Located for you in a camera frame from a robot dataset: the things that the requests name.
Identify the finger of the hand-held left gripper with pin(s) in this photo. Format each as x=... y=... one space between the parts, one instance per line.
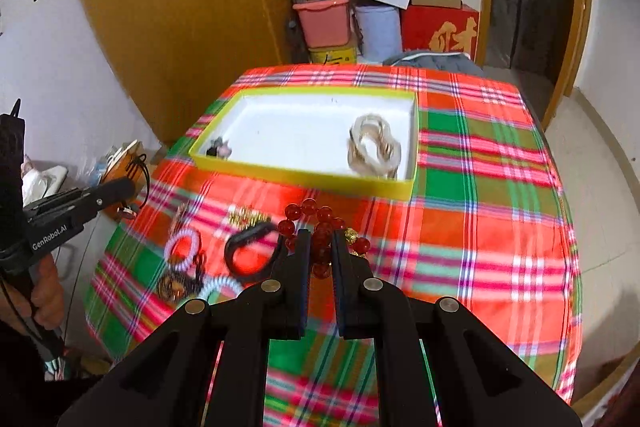
x=100 y=197

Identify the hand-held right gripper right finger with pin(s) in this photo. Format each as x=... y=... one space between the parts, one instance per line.
x=338 y=287

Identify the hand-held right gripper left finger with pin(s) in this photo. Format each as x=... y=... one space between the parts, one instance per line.
x=302 y=287

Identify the black bangle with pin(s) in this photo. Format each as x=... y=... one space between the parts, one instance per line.
x=234 y=243

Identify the yellow box with white inside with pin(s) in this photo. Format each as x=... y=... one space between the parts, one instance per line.
x=280 y=182

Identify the person's left hand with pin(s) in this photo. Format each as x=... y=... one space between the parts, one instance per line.
x=46 y=289

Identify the white plastic object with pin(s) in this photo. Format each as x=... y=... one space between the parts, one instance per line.
x=42 y=182

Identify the orange bag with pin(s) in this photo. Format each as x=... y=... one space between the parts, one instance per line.
x=122 y=167

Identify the small grey pink stones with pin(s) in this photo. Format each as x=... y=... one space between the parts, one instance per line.
x=220 y=149

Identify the red green plaid tablecloth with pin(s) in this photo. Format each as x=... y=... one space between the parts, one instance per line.
x=475 y=217

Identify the wooden wardrobe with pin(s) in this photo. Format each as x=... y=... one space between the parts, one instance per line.
x=175 y=17

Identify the flat yellow tin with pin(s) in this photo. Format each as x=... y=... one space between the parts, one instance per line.
x=332 y=55

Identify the grey cloth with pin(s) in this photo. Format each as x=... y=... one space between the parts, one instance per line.
x=430 y=59

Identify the pale blue bucket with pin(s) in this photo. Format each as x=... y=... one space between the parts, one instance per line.
x=377 y=32

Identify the pink plastic bin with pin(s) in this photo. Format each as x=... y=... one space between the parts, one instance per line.
x=324 y=22

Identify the red box with gold print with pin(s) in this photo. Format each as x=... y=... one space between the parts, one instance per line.
x=440 y=29

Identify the wooden door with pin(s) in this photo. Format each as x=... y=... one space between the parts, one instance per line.
x=575 y=7

